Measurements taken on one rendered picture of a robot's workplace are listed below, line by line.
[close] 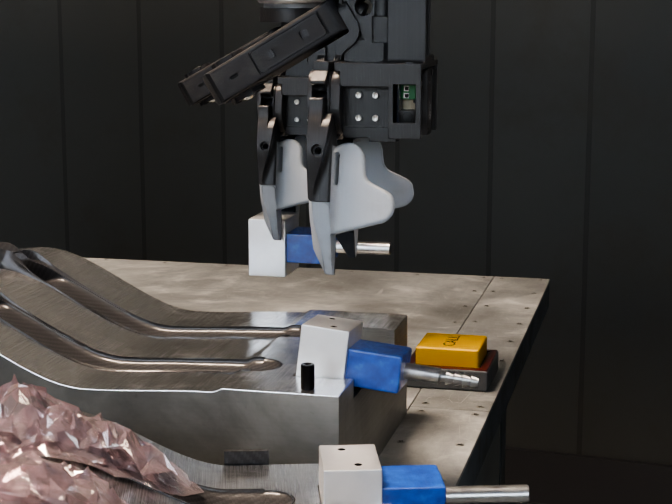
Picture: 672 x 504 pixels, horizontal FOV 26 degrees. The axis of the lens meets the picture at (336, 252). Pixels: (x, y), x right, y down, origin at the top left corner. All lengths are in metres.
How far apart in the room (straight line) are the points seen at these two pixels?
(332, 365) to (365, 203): 0.13
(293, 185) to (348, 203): 0.32
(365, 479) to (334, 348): 0.18
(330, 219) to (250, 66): 0.12
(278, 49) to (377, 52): 0.07
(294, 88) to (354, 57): 0.29
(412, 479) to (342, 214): 0.21
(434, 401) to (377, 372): 0.27
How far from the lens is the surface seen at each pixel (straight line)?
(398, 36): 1.02
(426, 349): 1.37
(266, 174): 1.33
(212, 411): 1.04
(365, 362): 1.06
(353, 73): 1.01
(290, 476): 0.96
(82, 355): 1.16
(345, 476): 0.89
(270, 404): 1.03
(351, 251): 1.10
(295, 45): 1.04
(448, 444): 1.21
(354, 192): 1.02
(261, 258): 1.36
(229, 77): 1.05
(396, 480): 0.91
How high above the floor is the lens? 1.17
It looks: 11 degrees down
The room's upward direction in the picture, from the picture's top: straight up
